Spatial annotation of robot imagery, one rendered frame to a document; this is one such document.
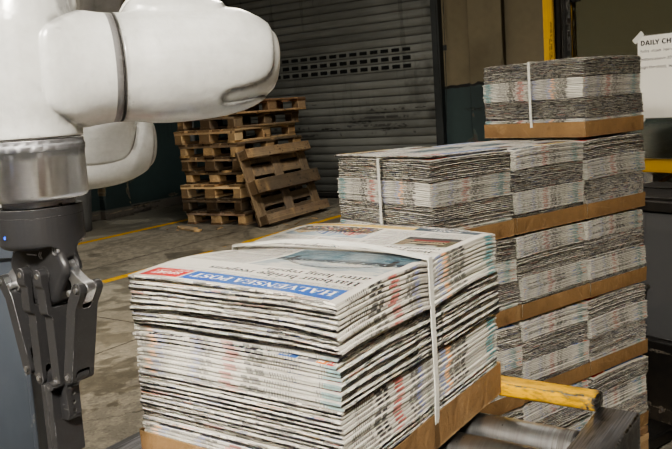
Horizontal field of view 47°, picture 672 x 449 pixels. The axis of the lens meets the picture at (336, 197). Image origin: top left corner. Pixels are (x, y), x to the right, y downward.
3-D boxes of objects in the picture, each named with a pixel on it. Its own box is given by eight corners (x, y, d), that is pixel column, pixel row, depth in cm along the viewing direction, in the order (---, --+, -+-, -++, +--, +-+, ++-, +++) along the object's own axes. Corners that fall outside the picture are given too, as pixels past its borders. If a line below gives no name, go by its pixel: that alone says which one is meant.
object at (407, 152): (334, 157, 212) (334, 153, 212) (412, 148, 229) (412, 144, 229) (425, 160, 183) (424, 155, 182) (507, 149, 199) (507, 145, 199)
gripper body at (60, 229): (102, 197, 71) (112, 295, 72) (46, 196, 76) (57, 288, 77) (29, 209, 65) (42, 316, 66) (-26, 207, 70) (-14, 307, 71)
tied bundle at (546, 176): (418, 224, 231) (414, 147, 229) (486, 211, 248) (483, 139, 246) (516, 237, 201) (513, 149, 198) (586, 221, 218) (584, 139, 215)
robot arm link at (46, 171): (45, 138, 76) (52, 198, 77) (-44, 145, 69) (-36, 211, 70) (105, 134, 71) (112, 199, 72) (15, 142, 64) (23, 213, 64)
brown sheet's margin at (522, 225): (419, 222, 232) (418, 208, 231) (486, 209, 248) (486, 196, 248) (517, 234, 201) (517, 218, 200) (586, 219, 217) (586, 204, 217)
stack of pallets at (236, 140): (251, 206, 958) (242, 101, 942) (315, 207, 910) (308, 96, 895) (178, 224, 845) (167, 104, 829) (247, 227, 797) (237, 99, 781)
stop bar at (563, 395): (329, 359, 124) (328, 347, 124) (604, 403, 100) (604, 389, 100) (317, 365, 122) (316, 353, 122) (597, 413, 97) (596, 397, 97)
